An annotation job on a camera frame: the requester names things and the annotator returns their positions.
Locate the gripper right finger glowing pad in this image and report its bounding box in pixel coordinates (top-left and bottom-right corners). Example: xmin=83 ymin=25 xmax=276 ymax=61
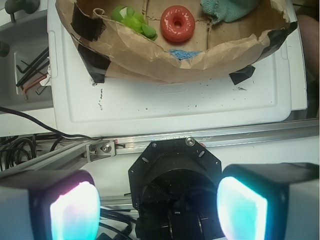
xmin=217 ymin=162 xmax=320 ymax=240

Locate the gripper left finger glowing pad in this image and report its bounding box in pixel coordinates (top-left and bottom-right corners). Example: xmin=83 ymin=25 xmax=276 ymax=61
xmin=0 ymin=170 xmax=101 ymax=240

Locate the teal blue cloth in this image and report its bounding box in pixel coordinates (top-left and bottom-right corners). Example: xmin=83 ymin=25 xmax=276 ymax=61
xmin=200 ymin=0 xmax=260 ymax=25

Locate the orange hex key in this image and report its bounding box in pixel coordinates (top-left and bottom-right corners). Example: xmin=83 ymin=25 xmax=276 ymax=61
xmin=22 ymin=74 xmax=48 ymax=100

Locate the grey tray with hex keys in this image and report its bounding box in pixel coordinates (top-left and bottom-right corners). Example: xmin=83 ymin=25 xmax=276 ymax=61
xmin=0 ymin=18 xmax=53 ymax=112

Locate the black tape piece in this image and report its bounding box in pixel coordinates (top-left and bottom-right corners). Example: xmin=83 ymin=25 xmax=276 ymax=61
xmin=77 ymin=44 xmax=111 ymax=84

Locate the blue sponge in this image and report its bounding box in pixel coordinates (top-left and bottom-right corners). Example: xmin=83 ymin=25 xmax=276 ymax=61
xmin=169 ymin=49 xmax=201 ymax=60

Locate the brown paper bag tray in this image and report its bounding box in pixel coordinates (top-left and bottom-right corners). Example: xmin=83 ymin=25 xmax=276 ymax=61
xmin=55 ymin=0 xmax=298 ymax=83

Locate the green plush toy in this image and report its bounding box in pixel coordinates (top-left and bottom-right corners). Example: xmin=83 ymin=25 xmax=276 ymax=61
xmin=111 ymin=5 xmax=158 ymax=41

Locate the red glossy donut toy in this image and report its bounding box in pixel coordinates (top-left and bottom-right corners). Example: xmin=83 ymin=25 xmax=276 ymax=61
xmin=160 ymin=5 xmax=196 ymax=43

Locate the aluminium extrusion rail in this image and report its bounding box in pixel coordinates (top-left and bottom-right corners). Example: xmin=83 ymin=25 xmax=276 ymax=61
xmin=0 ymin=118 xmax=320 ymax=176

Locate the black cable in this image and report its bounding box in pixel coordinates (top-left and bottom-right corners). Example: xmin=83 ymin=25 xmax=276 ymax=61
xmin=0 ymin=106 xmax=103 ymax=141

